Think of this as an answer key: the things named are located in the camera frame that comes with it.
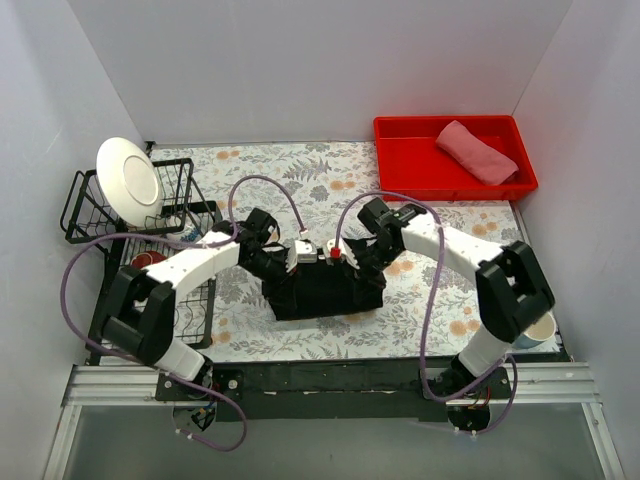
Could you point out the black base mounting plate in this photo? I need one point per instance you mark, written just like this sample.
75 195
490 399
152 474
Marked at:
356 389

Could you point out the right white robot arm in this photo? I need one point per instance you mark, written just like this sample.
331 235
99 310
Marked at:
512 291

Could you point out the white patterned cup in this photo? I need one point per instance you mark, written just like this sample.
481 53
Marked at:
189 234

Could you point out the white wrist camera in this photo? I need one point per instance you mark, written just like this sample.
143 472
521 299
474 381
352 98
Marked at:
339 251
301 252

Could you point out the black wire dish rack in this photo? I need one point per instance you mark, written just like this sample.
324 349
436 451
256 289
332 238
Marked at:
87 215

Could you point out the red plastic bin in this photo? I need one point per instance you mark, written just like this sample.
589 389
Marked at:
410 162

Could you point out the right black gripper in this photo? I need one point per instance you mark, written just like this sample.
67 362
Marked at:
364 260

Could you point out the white ceramic plate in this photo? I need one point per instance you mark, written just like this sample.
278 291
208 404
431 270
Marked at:
128 181

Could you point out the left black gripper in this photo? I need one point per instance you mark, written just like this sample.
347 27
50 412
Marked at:
279 265

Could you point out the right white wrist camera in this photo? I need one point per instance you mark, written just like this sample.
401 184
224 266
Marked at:
339 251

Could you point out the rolled pink t shirt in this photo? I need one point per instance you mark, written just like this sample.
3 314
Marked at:
485 163

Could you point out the aluminium frame rail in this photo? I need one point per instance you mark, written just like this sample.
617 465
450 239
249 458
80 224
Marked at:
112 386

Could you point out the red floral bowl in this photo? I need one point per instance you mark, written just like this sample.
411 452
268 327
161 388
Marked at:
147 258

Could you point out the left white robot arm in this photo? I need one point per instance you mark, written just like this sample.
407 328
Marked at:
138 316

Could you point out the blue ceramic mug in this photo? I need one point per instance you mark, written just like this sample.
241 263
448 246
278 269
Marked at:
538 333

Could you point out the black t shirt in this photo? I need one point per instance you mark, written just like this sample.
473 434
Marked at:
322 290

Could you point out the floral table mat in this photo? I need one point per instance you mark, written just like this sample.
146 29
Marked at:
319 186

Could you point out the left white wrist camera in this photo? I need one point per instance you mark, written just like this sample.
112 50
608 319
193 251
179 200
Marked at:
301 252

